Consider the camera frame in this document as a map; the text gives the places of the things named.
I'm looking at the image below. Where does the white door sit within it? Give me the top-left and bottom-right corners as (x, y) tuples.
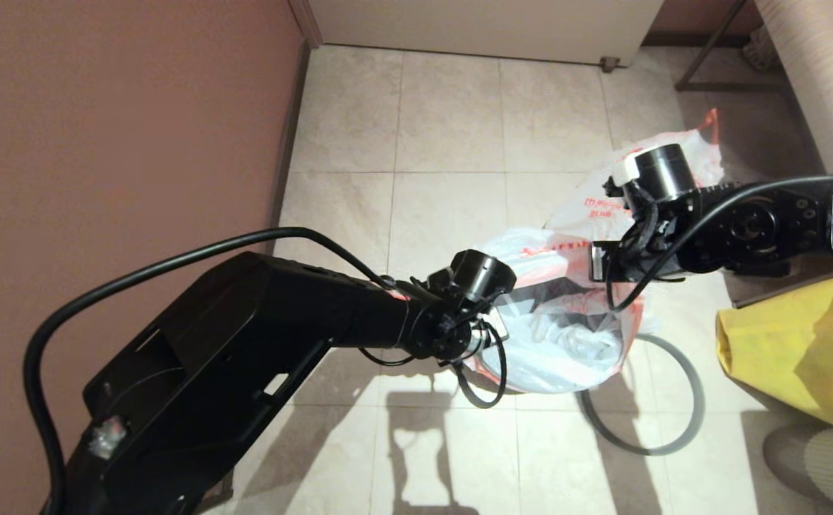
(308, 0), (666, 71)

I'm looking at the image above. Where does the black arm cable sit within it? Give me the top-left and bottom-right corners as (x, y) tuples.
(605, 175), (833, 313)
(23, 227), (508, 515)

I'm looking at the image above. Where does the small woven basket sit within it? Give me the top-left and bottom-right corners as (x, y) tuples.
(740, 32), (775, 74)

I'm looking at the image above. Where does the grey ribbed round object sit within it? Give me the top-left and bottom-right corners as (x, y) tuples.
(760, 426), (833, 515)

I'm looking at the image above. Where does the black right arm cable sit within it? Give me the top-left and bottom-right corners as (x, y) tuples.
(605, 175), (833, 313)

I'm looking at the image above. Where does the dark furniture frame bar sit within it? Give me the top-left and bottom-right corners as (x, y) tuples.
(731, 259), (833, 312)

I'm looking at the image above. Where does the white red-printed plastic bag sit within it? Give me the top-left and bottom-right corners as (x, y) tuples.
(463, 227), (645, 394)
(545, 109), (725, 233)

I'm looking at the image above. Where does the dark metal furniture frame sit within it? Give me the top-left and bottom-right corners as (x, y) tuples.
(673, 0), (782, 94)

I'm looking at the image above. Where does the grey trash can ring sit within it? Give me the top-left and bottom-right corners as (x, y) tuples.
(580, 333), (705, 457)

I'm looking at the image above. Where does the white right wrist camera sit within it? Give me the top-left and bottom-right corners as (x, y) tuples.
(603, 154), (648, 197)

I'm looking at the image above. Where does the beige striped upholstered seat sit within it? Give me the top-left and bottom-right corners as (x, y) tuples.
(749, 0), (833, 176)

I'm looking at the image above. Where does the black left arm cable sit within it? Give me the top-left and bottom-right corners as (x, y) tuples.
(23, 227), (508, 515)

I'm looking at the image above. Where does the yellow fabric bag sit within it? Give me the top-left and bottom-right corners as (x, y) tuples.
(716, 274), (833, 432)

